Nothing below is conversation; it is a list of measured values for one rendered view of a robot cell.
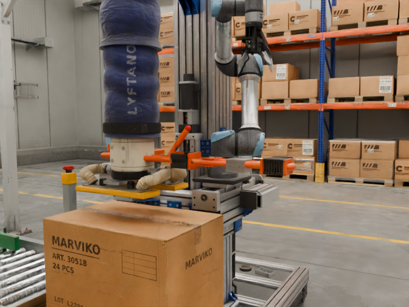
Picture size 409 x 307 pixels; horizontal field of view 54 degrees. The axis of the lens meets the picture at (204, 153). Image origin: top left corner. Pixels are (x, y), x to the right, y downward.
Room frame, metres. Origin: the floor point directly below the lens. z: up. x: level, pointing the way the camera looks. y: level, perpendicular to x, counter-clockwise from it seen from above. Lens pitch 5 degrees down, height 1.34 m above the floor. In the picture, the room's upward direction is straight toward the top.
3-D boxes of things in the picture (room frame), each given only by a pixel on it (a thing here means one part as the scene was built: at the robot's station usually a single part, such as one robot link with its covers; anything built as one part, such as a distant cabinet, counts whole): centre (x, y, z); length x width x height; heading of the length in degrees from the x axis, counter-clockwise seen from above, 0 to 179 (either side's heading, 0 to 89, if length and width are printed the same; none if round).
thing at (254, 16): (1.72, -0.21, 1.74); 0.08 x 0.08 x 0.05
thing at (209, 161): (1.59, 0.05, 1.18); 0.93 x 0.30 x 0.04; 60
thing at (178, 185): (1.67, 0.24, 1.08); 0.34 x 0.10 x 0.05; 60
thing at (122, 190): (1.51, 0.33, 1.08); 0.34 x 0.10 x 0.05; 60
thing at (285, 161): (1.28, -0.23, 1.18); 0.08 x 0.07 x 0.05; 60
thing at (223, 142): (2.03, -0.10, 1.20); 0.13 x 0.12 x 0.14; 87
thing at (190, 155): (1.46, 0.07, 1.18); 0.10 x 0.08 x 0.06; 150
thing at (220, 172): (2.03, -0.09, 1.09); 0.15 x 0.15 x 0.10
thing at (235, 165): (1.36, -0.12, 1.18); 0.07 x 0.07 x 0.04; 60
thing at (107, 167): (1.59, 0.28, 1.12); 0.34 x 0.25 x 0.06; 60
